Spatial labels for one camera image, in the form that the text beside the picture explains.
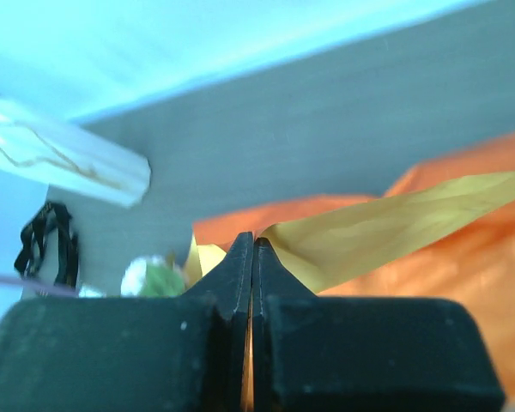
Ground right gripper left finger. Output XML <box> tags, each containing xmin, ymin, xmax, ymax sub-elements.
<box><xmin>0</xmin><ymin>233</ymin><xmax>253</xmax><ymax>411</ymax></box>

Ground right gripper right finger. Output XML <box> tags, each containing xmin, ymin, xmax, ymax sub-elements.
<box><xmin>252</xmin><ymin>239</ymin><xmax>506</xmax><ymax>411</ymax></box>

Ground artificial flower bunch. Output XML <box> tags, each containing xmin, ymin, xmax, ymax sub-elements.
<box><xmin>76</xmin><ymin>252</ymin><xmax>188</xmax><ymax>299</ymax></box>

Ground orange wrapping paper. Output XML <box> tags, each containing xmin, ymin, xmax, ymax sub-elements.
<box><xmin>184</xmin><ymin>133</ymin><xmax>515</xmax><ymax>406</ymax></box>

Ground black ribbon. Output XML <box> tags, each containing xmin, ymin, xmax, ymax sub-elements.
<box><xmin>14</xmin><ymin>201</ymin><xmax>80</xmax><ymax>290</ymax></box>

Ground white ribbed vase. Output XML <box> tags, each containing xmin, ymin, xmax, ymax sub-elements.
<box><xmin>0</xmin><ymin>95</ymin><xmax>151</xmax><ymax>208</ymax></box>

